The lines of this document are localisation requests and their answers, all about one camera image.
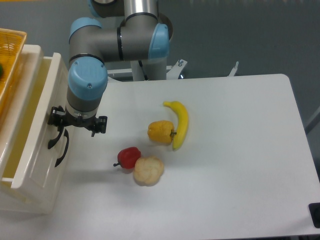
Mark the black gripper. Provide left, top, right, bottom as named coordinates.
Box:
left=47, top=105, right=108, bottom=137

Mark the white drawer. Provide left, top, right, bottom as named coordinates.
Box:
left=0, top=50, right=68, bottom=195
left=29, top=129, right=70, bottom=203

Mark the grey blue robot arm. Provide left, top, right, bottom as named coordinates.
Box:
left=48, top=0, right=170, bottom=134

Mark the white drawer cabinet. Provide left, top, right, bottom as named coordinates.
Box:
left=0, top=44, right=73, bottom=214

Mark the red bell pepper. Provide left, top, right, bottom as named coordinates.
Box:
left=113, top=146, right=142, bottom=172

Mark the yellow bell pepper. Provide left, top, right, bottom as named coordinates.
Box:
left=147, top=120, right=177, bottom=144

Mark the round bread roll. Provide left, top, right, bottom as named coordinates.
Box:
left=133, top=156, right=165, bottom=186

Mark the green fruit in basket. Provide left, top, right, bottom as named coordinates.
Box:
left=0, top=64, right=3, bottom=77

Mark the yellow woven basket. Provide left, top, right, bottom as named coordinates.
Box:
left=0, top=28, right=27, bottom=119

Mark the yellow banana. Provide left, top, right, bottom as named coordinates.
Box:
left=163, top=101, right=189, bottom=151

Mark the black corner object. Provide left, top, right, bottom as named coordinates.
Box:
left=308, top=202, right=320, bottom=229

